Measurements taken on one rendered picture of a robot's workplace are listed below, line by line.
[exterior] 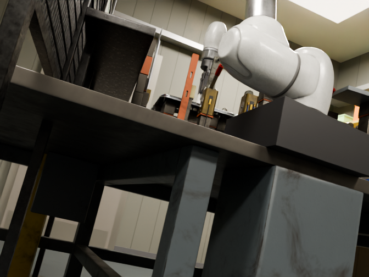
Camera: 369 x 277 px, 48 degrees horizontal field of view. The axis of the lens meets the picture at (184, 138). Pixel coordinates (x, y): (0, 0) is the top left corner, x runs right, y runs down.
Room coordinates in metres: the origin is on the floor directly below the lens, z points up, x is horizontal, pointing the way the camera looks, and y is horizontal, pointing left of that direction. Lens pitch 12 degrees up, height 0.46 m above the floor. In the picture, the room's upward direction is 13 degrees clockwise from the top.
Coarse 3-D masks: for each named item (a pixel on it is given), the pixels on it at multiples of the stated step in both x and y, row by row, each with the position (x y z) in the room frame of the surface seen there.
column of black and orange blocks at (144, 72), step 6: (150, 48) 1.67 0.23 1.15; (150, 54) 1.67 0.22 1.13; (150, 60) 1.67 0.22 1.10; (144, 66) 1.67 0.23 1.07; (144, 72) 1.67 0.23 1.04; (138, 78) 1.67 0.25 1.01; (144, 78) 1.67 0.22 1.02; (138, 84) 1.67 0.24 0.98; (144, 84) 1.67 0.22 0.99; (138, 90) 1.67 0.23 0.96; (132, 96) 1.70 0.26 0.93; (138, 96) 1.67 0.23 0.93; (132, 102) 1.67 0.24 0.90; (138, 102) 1.67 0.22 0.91
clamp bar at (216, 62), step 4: (216, 60) 1.73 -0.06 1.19; (212, 64) 1.75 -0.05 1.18; (216, 64) 1.74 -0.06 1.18; (212, 68) 1.74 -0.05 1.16; (216, 68) 1.74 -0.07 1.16; (212, 72) 1.74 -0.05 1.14; (212, 76) 1.75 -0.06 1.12; (208, 80) 1.75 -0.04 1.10; (216, 80) 1.75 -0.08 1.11; (208, 84) 1.75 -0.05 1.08
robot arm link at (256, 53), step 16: (256, 0) 1.19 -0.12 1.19; (272, 0) 1.20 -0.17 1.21; (256, 16) 1.13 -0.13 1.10; (272, 16) 1.17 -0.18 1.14; (240, 32) 1.07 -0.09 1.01; (256, 32) 1.07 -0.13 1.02; (272, 32) 1.10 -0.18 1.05; (224, 48) 1.12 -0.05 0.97; (240, 48) 1.07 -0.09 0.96; (256, 48) 1.07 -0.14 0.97; (272, 48) 1.08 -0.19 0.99; (288, 48) 1.13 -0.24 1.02; (224, 64) 1.13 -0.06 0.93; (240, 64) 1.10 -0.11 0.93; (256, 64) 1.09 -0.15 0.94; (272, 64) 1.09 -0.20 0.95; (288, 64) 1.11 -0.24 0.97; (240, 80) 1.16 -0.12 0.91; (256, 80) 1.13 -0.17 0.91; (272, 80) 1.13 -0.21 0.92; (288, 80) 1.13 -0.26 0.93; (272, 96) 1.20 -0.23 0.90
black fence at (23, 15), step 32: (32, 0) 0.58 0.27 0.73; (64, 0) 0.90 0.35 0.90; (96, 0) 1.49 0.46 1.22; (0, 32) 0.57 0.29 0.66; (32, 32) 0.73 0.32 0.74; (64, 32) 1.02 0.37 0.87; (0, 64) 0.57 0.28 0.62; (64, 64) 1.18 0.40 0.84; (0, 96) 0.58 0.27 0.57; (32, 160) 1.18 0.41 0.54; (0, 256) 1.18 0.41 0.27
